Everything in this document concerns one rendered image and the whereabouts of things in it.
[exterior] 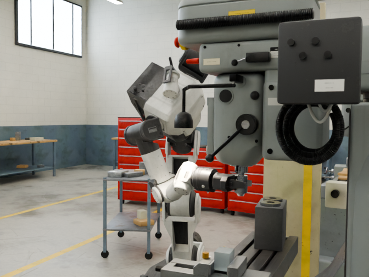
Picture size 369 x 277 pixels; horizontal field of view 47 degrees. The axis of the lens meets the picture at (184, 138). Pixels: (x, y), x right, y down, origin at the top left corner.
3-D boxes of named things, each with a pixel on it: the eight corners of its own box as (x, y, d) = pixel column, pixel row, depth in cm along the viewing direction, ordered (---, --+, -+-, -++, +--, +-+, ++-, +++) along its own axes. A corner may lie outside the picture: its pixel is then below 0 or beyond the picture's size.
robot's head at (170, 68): (168, 93, 188) (159, 83, 182) (170, 77, 192) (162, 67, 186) (180, 90, 185) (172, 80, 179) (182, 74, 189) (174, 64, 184)
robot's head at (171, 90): (165, 101, 188) (161, 89, 180) (167, 82, 193) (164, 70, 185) (179, 101, 187) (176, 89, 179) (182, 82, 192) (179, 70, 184)
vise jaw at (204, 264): (193, 273, 137) (193, 261, 137) (205, 261, 148) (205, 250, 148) (210, 276, 135) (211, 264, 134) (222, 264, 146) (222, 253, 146)
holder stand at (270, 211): (253, 249, 186) (254, 203, 185) (260, 235, 207) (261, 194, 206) (281, 251, 183) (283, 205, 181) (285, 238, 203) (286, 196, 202)
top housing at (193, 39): (172, 44, 149) (172, -2, 148) (200, 54, 172) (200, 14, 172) (311, 35, 129) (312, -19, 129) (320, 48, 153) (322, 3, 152)
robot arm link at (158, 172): (152, 202, 194) (134, 156, 192) (176, 190, 199) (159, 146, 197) (161, 204, 183) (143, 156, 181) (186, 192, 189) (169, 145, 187)
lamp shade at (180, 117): (173, 127, 164) (173, 111, 164) (191, 127, 165) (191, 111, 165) (174, 128, 157) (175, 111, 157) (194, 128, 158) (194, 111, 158)
